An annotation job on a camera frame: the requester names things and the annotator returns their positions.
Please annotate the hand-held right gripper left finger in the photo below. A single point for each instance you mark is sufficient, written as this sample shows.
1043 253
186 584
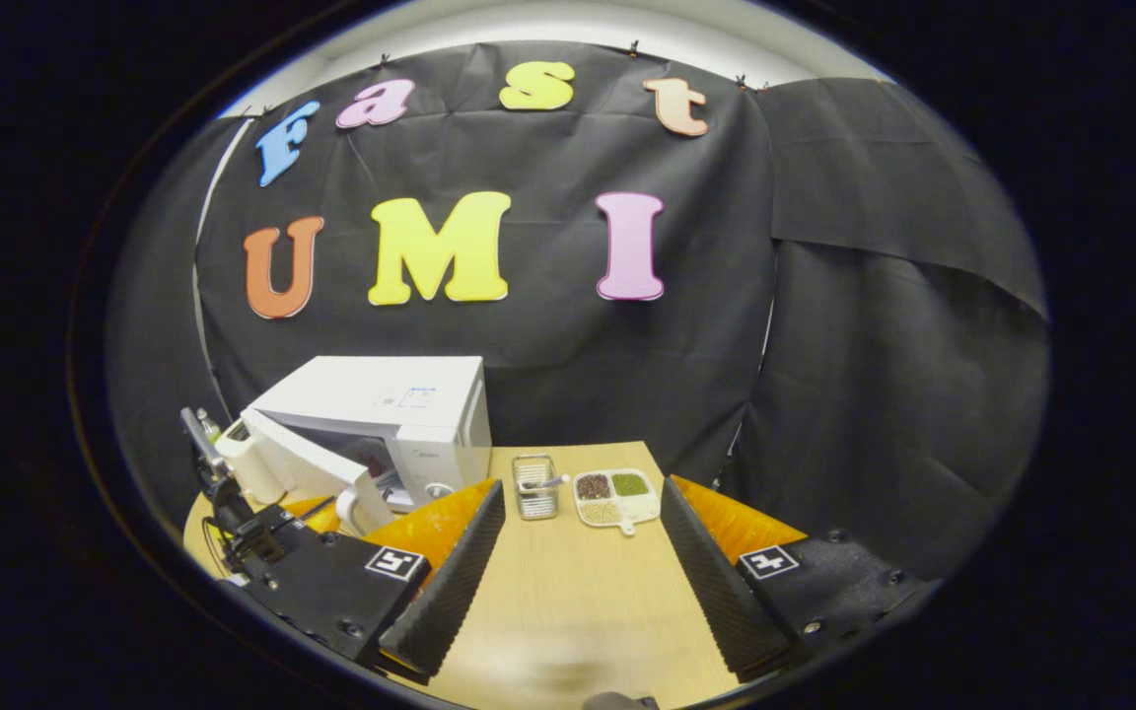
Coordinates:
450 592

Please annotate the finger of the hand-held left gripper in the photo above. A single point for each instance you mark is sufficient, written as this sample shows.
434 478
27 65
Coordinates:
317 516

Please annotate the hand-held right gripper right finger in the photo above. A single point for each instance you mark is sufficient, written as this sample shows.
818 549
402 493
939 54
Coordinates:
716 597

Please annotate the white microwave oven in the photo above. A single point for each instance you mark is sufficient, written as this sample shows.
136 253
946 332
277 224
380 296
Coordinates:
381 390

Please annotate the white toaster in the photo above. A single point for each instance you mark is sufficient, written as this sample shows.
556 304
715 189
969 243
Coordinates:
252 473

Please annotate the white divided dish with beans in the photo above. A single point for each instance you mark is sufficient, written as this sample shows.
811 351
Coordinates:
617 513

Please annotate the metal spoon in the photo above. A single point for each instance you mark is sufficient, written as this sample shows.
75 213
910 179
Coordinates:
553 481

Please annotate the black backdrop cloth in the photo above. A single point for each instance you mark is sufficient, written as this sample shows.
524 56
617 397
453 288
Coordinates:
578 375

